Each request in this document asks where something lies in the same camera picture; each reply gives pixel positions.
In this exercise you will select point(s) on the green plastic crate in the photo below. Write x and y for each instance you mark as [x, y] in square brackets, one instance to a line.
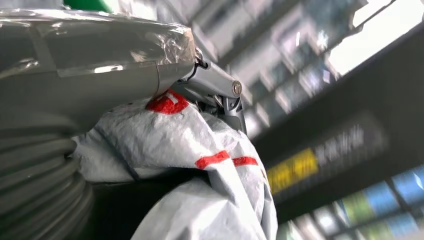
[86, 5]

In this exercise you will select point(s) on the white parcel red line print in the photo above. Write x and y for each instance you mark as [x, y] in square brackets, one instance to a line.
[172, 142]

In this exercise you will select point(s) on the black inbound scanner machine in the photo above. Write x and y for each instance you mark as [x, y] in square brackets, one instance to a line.
[364, 109]

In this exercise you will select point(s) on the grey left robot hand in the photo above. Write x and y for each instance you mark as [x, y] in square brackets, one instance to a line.
[82, 73]

